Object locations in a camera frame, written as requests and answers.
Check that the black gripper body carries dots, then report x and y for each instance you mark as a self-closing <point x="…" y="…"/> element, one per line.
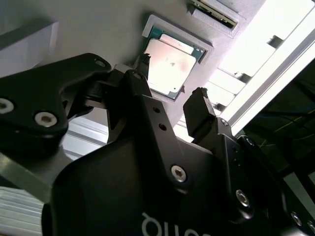
<point x="110" y="196"/>

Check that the silver CPU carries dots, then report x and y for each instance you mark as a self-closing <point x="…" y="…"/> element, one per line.
<point x="169" y="61"/>

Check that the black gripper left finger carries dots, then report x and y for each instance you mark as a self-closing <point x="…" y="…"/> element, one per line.
<point x="29" y="110"/>

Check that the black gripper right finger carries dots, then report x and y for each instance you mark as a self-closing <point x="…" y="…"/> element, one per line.
<point x="199" y="115"/>

